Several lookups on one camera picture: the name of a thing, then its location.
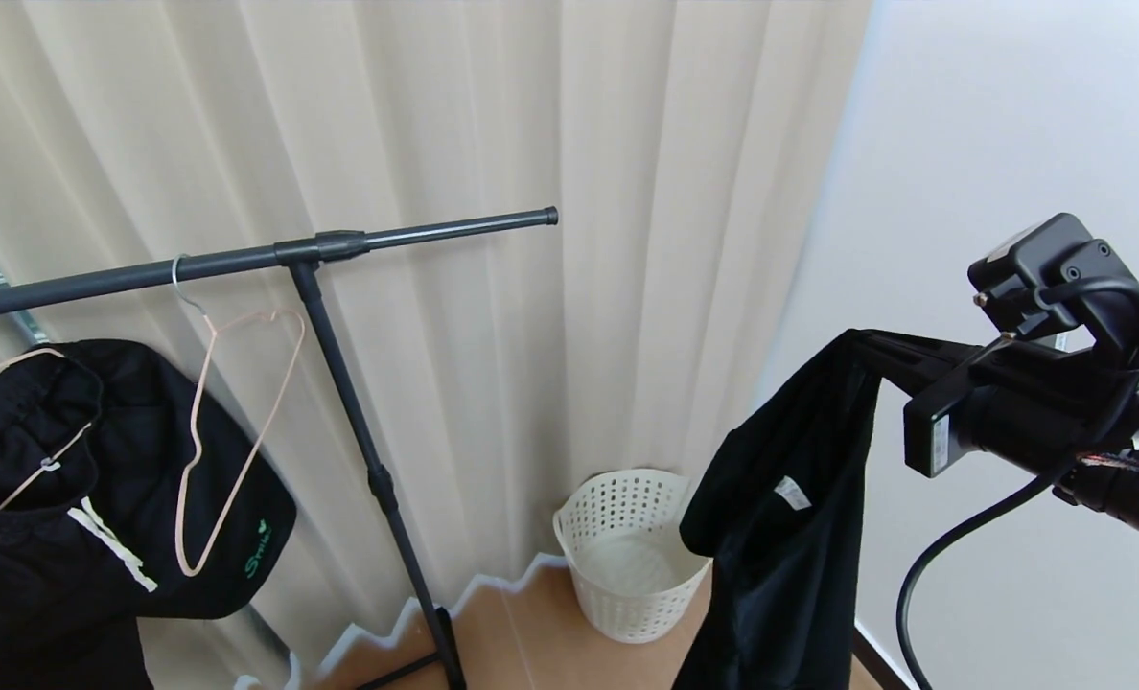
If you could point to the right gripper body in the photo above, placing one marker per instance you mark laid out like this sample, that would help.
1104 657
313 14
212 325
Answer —
1011 422

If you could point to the black garment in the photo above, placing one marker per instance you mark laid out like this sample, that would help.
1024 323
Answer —
790 594

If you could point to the pink clothes hanger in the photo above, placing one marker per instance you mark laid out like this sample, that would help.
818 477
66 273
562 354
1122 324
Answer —
194 422
13 359

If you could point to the black shorts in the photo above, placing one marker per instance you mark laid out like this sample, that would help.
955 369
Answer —
148 460

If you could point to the white laundry basket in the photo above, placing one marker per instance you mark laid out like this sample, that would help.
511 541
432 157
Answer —
627 594

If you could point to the black clothes rack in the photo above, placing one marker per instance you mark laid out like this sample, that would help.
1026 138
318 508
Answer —
244 259

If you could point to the beige curtain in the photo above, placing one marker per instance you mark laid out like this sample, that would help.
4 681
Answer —
531 115

